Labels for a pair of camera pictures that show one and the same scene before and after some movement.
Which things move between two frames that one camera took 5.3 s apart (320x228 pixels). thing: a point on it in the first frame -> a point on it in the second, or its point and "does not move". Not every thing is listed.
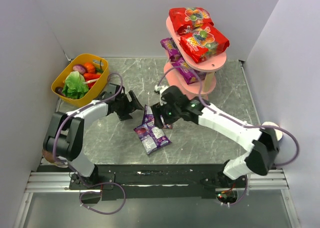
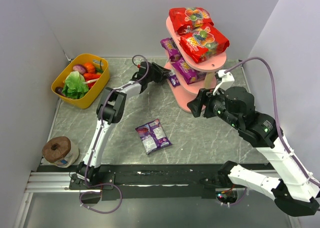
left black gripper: x=125 y=105 -> x=154 y=71
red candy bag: x=204 y=43 does not move
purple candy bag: x=189 y=74 does not move
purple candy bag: x=174 y=53 does not move
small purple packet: x=149 y=120 -> x=173 y=79
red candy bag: x=185 y=19 does not move
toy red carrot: x=89 y=75 does not move
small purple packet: x=152 y=138 does not move
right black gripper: x=162 y=111 -> x=203 y=102
